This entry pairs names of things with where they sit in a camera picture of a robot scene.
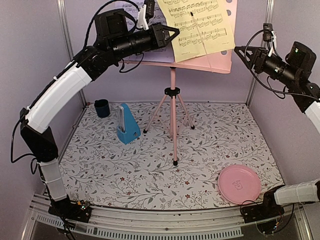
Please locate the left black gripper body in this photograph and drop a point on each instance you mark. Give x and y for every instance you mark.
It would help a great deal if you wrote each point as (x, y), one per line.
(127, 46)

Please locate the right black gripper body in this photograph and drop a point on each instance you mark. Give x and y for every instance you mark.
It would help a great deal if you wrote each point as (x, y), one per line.
(287, 74)

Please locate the purple sheet music paper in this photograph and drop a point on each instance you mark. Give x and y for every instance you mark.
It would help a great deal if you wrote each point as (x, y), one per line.
(163, 55)

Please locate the pink music stand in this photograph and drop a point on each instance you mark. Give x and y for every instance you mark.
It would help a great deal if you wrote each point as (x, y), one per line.
(214, 62)

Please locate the yellow sheet music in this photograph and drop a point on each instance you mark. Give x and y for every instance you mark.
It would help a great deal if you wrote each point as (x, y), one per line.
(204, 27)

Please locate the blue metronome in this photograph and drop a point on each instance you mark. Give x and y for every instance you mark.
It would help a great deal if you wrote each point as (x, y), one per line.
(127, 129)

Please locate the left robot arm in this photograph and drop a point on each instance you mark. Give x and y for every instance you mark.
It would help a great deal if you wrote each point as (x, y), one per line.
(86, 66)

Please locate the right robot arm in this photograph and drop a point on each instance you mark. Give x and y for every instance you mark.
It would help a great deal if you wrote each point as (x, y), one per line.
(306, 95)

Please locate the dark blue cup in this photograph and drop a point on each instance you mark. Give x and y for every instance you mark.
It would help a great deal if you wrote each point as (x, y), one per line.
(102, 108)

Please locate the pink plate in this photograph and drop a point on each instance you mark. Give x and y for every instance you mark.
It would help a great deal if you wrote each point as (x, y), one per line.
(239, 183)

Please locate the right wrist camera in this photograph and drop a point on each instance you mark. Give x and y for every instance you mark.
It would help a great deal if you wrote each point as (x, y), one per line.
(270, 38)

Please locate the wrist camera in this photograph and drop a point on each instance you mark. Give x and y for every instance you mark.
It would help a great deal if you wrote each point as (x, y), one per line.
(270, 38)
(145, 13)

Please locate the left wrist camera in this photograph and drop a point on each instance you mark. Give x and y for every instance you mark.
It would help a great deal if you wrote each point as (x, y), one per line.
(145, 13)

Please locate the left aluminium frame post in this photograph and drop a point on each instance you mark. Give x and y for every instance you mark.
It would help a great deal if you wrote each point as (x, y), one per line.
(61, 7)

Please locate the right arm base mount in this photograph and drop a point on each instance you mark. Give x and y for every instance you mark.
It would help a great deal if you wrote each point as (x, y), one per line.
(252, 211)

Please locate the front aluminium rail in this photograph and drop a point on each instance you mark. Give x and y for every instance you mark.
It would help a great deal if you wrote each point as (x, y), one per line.
(113, 223)

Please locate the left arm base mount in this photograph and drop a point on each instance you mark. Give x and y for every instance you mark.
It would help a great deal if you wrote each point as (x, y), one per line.
(78, 211)

